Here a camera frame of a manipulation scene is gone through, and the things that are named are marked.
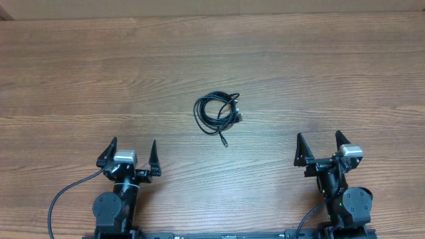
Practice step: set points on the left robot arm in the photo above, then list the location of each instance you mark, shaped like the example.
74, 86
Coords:
115, 211

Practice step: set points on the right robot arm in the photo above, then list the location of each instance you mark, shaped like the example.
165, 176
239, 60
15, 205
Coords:
348, 208

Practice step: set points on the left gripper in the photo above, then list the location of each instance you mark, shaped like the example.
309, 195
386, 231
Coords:
145, 176

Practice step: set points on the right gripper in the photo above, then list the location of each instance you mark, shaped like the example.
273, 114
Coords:
305, 157

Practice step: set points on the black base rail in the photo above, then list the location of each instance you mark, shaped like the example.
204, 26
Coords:
287, 234

